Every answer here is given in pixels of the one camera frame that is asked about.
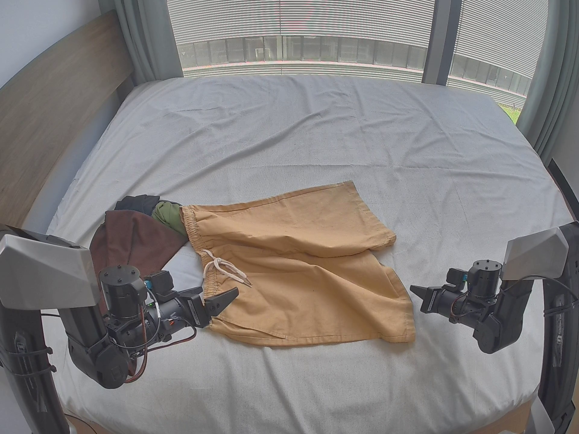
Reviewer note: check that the pale grey garment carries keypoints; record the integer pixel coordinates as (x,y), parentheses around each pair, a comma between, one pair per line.
(185,265)

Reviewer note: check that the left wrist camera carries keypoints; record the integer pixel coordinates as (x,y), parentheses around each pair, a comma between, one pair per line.
(159,283)

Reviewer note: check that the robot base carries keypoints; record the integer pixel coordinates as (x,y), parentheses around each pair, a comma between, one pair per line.
(540,423)

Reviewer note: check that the dark brown garment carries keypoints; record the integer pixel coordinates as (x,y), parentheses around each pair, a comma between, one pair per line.
(131,238)

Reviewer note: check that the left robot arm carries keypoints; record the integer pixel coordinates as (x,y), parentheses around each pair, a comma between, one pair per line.
(45,269)

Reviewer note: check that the grey-green curtain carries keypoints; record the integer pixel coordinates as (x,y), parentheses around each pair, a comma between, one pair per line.
(135,25)
(556,84)

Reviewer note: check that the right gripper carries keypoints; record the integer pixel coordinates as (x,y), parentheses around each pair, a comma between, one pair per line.
(441,303)

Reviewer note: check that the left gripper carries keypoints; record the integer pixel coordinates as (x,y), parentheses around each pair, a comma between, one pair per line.
(181,312)

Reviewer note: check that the bed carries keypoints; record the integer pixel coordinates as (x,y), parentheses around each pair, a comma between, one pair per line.
(316,129)

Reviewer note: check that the tan shorts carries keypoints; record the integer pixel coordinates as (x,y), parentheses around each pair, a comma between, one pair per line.
(294,265)

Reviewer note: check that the window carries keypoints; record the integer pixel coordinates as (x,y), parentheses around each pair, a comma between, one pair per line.
(316,16)

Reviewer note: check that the black garment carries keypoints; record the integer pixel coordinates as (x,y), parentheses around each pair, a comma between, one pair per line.
(135,204)

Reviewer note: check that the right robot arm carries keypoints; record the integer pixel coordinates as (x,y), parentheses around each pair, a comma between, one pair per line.
(533,251)

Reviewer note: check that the green garment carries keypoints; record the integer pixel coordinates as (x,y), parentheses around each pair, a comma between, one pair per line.
(167,217)

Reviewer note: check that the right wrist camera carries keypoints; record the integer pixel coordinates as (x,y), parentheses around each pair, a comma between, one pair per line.
(456,277)

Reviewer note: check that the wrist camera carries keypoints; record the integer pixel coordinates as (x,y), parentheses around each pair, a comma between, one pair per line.
(456,277)
(159,283)

